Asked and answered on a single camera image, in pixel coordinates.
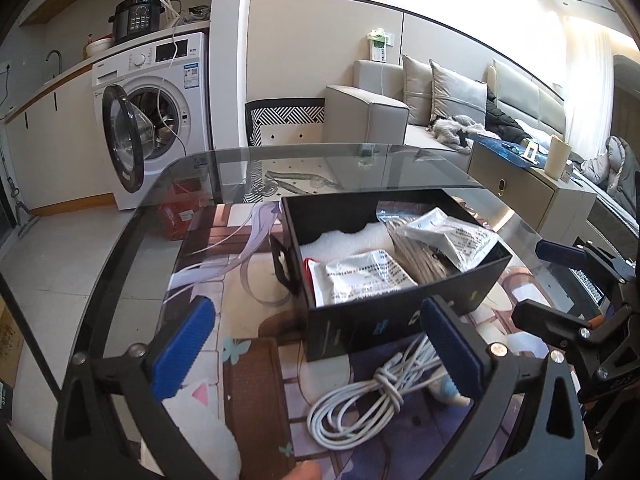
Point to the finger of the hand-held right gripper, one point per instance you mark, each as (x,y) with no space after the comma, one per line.
(545,322)
(560,253)

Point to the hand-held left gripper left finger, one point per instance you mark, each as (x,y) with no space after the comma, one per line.
(185,345)

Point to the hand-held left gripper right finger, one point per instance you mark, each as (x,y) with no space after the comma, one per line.
(452,350)

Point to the bag of striped shoelaces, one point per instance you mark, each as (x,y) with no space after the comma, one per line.
(420,260)

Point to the black cardboard box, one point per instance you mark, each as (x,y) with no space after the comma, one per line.
(350,330)

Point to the white printed packet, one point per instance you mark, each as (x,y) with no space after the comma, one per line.
(450,235)

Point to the white foam roll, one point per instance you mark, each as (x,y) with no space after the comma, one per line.
(345,242)

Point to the person's left hand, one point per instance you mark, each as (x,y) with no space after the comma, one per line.
(302,472)

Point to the printed table mat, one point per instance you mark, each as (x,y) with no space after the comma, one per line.
(250,320)

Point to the beige side cabinet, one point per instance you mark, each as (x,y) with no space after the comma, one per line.
(525,190)

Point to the grey down jacket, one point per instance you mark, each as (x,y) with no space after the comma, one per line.
(615,170)

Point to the blue tray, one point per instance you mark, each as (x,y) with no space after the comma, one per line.
(500,147)

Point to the red plastic bag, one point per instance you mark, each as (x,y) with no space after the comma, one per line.
(182,210)

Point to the black jacket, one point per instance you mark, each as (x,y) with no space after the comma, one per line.
(505,122)

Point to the grey furry cloth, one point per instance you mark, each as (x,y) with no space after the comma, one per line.
(455,132)

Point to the grey sofa pillow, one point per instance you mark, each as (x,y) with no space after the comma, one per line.
(457,95)
(417,92)

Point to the floor mop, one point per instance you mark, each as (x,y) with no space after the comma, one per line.
(27,220)

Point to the beige sofa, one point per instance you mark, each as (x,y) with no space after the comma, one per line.
(370,120)

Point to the white kitchen counter cabinet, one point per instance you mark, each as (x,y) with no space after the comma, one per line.
(55,150)

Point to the black white patterned chair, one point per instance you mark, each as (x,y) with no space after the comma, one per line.
(285,120)

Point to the white washing machine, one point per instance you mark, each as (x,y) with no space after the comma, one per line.
(170,90)

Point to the white bowl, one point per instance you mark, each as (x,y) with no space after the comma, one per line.
(97,47)

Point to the kitchen faucet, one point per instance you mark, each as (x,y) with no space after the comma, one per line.
(54,57)

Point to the black pressure cooker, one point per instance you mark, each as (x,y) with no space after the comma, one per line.
(137,17)

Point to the white green wall holder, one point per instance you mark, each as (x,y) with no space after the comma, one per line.
(377,47)

